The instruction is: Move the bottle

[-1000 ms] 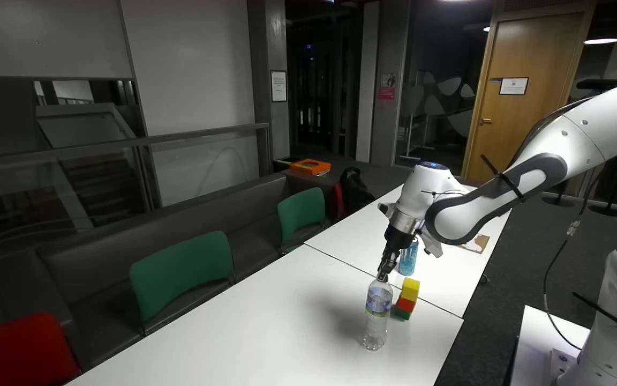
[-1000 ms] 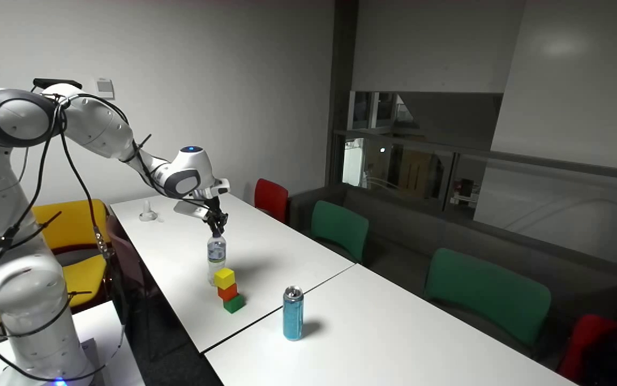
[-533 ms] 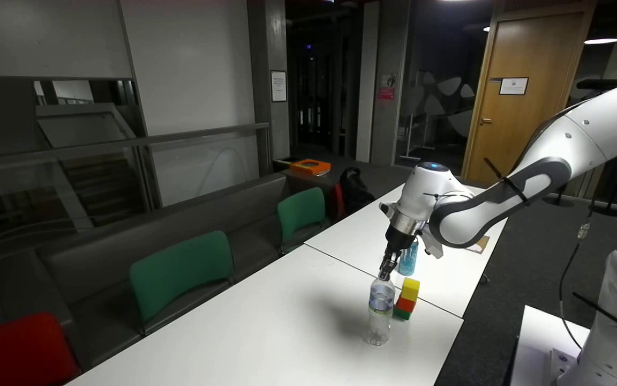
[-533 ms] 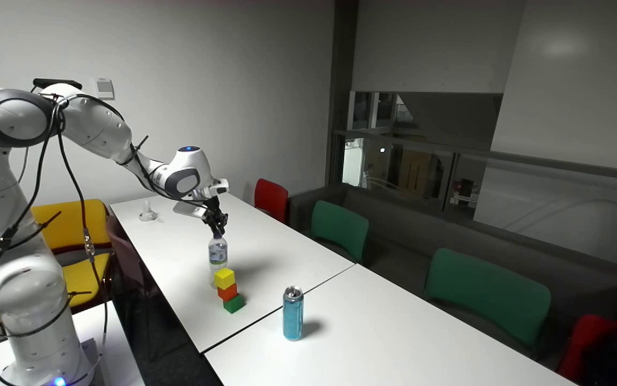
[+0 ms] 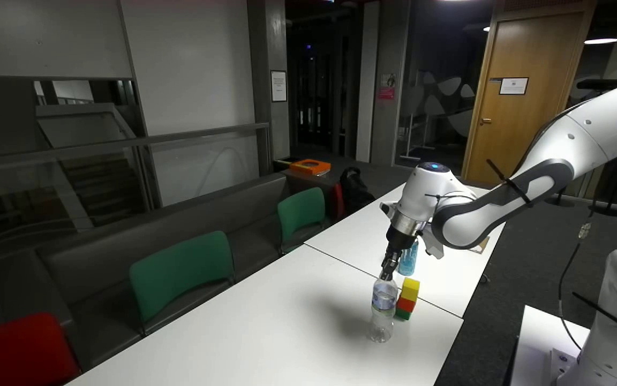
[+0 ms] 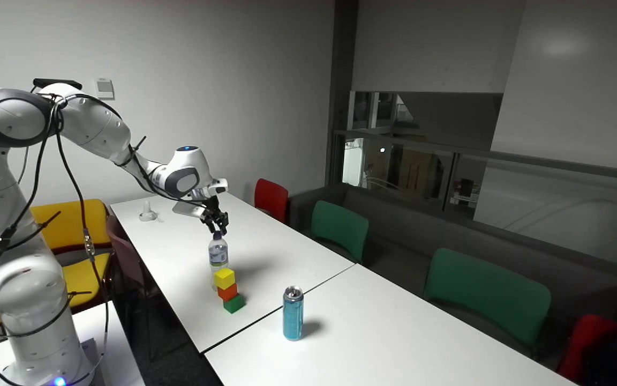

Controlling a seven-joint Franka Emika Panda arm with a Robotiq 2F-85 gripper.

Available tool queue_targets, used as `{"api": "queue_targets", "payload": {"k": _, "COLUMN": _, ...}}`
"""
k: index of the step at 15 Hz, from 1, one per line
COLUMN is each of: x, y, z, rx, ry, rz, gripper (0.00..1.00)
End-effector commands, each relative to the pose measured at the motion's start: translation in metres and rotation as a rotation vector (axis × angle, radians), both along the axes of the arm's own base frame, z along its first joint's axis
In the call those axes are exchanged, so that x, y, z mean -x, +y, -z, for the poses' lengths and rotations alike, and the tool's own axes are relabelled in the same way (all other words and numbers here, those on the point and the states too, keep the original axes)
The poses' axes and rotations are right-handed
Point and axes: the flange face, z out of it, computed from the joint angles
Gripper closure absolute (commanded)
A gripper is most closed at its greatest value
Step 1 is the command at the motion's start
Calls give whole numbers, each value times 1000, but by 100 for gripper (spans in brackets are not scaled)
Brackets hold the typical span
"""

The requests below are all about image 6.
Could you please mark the red chair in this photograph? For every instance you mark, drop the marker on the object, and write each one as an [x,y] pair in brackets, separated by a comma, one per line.
[269,198]
[585,344]

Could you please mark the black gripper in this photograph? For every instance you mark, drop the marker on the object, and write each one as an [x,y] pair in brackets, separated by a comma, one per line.
[213,206]

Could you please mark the black stereo camera bar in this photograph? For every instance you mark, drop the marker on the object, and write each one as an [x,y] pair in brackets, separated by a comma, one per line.
[53,81]

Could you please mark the green chair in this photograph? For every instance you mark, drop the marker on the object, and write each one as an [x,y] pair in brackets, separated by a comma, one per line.
[486,292]
[338,228]

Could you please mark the small clear object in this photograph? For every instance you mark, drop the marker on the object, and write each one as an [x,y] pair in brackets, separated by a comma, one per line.
[147,214]

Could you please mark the clear plastic water bottle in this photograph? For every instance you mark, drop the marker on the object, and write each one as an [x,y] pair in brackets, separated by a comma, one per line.
[217,252]

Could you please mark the white wall switch box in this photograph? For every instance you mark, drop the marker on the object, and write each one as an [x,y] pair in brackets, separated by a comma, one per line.
[105,89]

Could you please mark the orange block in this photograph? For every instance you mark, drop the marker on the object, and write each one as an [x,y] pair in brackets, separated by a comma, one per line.
[228,292]

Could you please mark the blue drink can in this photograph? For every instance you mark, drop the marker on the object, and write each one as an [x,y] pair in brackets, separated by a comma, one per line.
[291,315]

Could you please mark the yellow block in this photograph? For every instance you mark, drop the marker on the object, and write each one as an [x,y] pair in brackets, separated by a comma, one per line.
[222,279]

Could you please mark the yellow chair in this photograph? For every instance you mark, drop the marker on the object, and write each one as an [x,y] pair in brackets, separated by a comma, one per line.
[72,221]

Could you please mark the grey upholstered bench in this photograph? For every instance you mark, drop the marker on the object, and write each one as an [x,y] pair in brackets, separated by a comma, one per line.
[408,228]

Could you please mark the green block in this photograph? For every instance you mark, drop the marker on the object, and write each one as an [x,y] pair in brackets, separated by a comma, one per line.
[233,305]

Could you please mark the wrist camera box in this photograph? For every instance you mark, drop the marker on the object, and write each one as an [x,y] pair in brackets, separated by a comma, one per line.
[215,188]

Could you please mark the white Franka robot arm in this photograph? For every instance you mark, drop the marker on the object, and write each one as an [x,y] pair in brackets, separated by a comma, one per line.
[8,216]

